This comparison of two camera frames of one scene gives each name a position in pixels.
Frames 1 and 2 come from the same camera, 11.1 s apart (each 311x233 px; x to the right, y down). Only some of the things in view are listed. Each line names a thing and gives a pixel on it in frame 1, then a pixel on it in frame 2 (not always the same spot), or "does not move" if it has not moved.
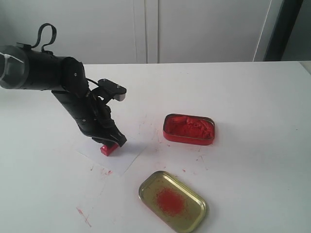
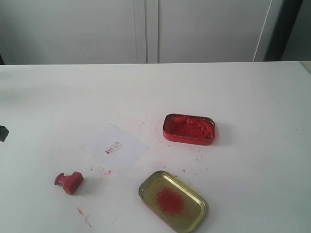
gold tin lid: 173,201 does not move
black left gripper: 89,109 to 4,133
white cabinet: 95,32 does not move
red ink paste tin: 189,129 does not move
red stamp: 107,150 to 71,183
